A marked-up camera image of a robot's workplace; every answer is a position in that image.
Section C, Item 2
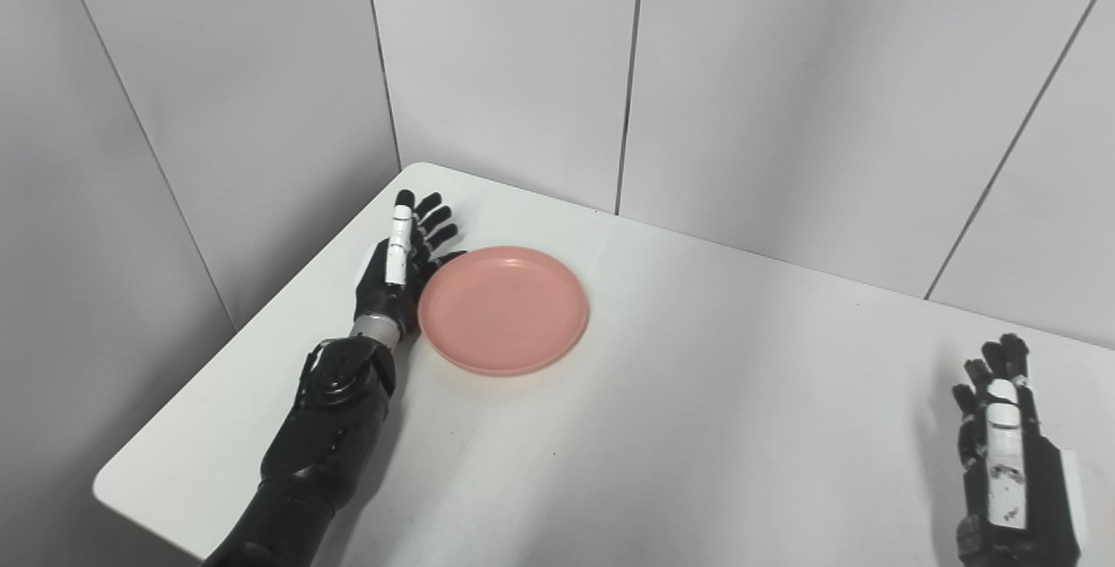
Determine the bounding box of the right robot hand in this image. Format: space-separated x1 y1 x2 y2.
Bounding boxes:
951 334 1088 567

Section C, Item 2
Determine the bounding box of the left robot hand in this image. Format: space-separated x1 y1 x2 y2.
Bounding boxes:
353 189 467 338

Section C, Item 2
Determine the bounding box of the pink plate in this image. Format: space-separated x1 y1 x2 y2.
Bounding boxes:
417 246 591 377

